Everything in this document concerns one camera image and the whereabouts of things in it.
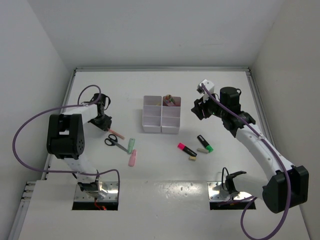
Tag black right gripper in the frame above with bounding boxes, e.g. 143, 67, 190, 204
191, 90, 227, 120

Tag orange highlighter pen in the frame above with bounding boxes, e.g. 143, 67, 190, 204
108, 129, 126, 140

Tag clear bottle of coloured pins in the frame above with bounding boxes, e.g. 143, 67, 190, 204
163, 94, 176, 107

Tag pink black highlighter marker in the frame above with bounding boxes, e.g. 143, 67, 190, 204
177, 143, 197, 157

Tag green black highlighter marker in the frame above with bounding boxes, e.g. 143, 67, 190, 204
197, 135, 214, 153

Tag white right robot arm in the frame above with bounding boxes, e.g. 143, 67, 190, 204
197, 83, 309, 214

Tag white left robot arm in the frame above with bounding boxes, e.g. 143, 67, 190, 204
46, 93, 112, 198

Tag green correction tape case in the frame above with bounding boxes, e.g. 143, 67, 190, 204
127, 138, 135, 154

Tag white divided organiser left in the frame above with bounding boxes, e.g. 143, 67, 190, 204
142, 95, 162, 133

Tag pink correction tape case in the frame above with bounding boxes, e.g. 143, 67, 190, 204
128, 149, 137, 167

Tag black handled scissors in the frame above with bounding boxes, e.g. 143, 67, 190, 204
104, 133, 128, 153

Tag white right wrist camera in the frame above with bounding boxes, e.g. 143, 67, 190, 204
196, 79, 215, 102

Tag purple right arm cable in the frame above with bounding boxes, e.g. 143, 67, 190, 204
201, 83, 292, 240

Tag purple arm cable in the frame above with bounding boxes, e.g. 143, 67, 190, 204
201, 83, 292, 240
12, 84, 121, 196

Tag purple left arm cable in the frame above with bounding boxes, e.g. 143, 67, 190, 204
12, 84, 121, 196

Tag aluminium frame rail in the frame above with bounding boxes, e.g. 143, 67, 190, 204
246, 68, 275, 146

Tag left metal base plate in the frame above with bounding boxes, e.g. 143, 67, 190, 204
73, 181, 119, 203

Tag metal base plate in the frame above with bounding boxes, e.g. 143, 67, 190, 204
207, 181, 252, 203
73, 181, 119, 203

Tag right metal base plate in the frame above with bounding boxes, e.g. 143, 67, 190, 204
207, 181, 252, 203

